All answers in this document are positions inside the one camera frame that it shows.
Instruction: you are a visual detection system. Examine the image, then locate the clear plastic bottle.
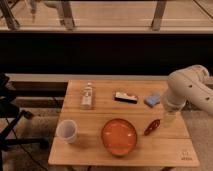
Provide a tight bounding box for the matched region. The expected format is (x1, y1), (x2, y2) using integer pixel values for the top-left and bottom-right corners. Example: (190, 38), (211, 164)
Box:
(81, 82), (93, 109)

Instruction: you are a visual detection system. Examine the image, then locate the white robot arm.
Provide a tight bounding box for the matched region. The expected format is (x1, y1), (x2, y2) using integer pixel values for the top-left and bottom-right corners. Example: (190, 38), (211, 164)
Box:
(161, 65), (213, 127)

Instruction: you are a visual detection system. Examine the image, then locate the orange ceramic bowl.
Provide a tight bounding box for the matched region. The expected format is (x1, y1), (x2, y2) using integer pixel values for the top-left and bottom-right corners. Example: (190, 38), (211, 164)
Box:
(101, 118), (137, 157)

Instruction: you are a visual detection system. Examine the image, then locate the red chili pepper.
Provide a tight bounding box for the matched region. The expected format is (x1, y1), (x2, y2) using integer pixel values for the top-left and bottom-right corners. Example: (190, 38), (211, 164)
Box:
(144, 119), (160, 136)

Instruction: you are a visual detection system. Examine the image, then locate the blue sponge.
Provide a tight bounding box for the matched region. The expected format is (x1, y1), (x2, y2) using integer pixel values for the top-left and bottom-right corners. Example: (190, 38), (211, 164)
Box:
(144, 93), (161, 108)

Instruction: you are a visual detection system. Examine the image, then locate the wooden table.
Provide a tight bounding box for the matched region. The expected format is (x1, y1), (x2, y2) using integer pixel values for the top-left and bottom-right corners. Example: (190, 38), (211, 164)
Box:
(49, 80), (199, 167)

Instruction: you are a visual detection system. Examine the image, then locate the white plastic cup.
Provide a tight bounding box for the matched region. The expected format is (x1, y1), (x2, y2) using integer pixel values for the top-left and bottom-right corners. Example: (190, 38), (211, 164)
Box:
(56, 120), (78, 143)

